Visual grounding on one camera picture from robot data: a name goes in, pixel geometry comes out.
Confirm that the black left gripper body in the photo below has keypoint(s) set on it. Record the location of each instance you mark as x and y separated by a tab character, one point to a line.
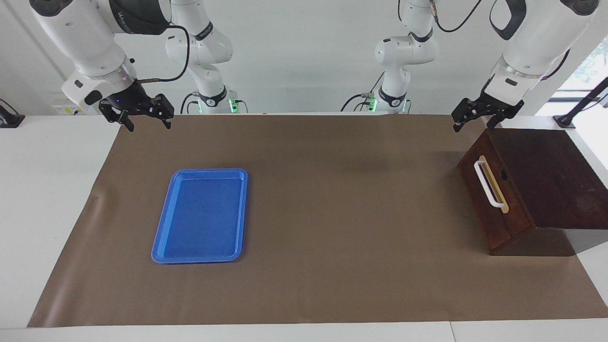
489	104

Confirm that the black pole stand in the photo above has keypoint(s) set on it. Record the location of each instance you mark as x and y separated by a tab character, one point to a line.
582	102

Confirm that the dark wooden cabinet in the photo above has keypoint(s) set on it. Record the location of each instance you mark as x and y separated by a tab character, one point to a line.
560	190

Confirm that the brown table mat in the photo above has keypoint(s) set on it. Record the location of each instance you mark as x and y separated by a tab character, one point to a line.
332	237

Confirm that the white wall outlet box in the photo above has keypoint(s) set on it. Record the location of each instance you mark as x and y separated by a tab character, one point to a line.
59	109

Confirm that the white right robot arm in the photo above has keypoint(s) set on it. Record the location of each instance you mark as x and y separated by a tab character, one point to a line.
80	38

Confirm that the blue plastic tray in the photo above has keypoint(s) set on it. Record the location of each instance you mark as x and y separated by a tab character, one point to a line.
204	218

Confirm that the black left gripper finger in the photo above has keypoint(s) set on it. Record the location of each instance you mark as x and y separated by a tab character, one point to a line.
464	114
503	116

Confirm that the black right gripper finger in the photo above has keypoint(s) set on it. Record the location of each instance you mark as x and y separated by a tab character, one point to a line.
116	114
164	109

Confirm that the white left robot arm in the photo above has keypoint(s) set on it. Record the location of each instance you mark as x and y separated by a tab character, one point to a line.
541	38

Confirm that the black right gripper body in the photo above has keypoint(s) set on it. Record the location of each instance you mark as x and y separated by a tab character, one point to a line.
130	100

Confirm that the small black stand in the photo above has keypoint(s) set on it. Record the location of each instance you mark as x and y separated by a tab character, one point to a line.
12	121

